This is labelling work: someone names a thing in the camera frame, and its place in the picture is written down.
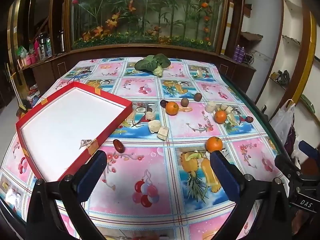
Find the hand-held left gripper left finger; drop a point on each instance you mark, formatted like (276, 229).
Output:
(93, 171)

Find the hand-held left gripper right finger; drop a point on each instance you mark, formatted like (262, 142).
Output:
(225, 175)

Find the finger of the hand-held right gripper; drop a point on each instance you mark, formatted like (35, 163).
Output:
(309, 150)
(287, 165)

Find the orange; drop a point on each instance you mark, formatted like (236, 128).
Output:
(220, 116)
(172, 108)
(214, 144)

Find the red box white inside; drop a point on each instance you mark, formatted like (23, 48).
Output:
(70, 120)

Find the purple cloth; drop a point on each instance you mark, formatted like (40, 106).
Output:
(291, 137)

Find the white plastic bag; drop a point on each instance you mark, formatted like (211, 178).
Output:
(283, 120)

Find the printed pink tablecloth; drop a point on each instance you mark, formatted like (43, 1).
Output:
(150, 160)

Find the pair of shoes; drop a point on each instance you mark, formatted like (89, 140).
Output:
(282, 77)

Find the brown kiwi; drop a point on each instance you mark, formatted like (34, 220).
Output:
(197, 96)
(185, 102)

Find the dark wooden cabinet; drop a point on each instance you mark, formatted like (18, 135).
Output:
(75, 60)

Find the purple spray can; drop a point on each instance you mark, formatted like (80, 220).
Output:
(242, 53)
(236, 52)

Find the green bok choy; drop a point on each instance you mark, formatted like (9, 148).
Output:
(150, 63)

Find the pink container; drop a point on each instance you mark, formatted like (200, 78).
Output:
(31, 59)

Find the metal flask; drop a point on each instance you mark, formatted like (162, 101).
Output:
(61, 41)

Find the dark thermos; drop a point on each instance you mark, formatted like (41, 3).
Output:
(43, 46)

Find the green packet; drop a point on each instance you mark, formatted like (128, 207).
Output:
(22, 51)

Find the white yellow rolled poster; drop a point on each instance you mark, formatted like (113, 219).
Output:
(229, 25)

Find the glass display with artificial plants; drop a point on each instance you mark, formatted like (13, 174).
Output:
(150, 12)

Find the wooden wall shelf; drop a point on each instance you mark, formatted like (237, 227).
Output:
(251, 36)

